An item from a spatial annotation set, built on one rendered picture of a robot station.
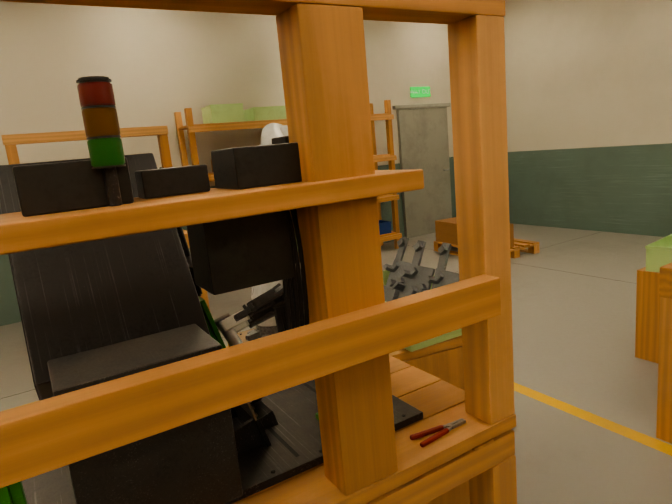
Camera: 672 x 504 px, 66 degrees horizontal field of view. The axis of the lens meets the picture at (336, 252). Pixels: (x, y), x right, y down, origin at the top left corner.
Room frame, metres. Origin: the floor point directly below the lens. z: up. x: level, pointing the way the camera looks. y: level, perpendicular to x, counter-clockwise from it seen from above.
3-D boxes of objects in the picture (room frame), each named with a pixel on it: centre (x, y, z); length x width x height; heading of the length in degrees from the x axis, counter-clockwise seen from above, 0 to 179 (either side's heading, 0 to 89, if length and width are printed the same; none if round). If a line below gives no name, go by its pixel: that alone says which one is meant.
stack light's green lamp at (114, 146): (0.84, 0.34, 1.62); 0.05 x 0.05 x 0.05
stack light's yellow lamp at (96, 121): (0.84, 0.34, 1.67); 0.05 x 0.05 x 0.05
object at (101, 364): (0.98, 0.41, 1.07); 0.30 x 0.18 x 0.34; 121
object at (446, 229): (7.04, -2.04, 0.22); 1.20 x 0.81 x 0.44; 26
